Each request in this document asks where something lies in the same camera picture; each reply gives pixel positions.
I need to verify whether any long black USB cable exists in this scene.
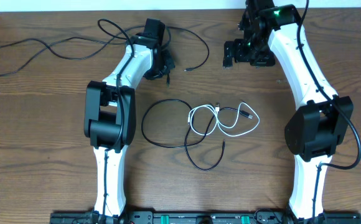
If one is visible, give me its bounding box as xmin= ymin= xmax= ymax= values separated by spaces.
xmin=0 ymin=24 xmax=210 ymax=88

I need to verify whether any white USB cable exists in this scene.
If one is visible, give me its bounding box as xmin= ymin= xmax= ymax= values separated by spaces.
xmin=187 ymin=102 xmax=261 ymax=138

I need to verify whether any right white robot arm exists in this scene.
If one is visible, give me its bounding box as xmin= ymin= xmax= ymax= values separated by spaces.
xmin=223 ymin=1 xmax=361 ymax=223

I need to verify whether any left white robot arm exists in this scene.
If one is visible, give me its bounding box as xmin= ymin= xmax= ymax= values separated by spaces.
xmin=84 ymin=35 xmax=173 ymax=223

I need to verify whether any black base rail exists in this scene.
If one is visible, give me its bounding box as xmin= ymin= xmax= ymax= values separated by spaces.
xmin=49 ymin=209 xmax=361 ymax=224

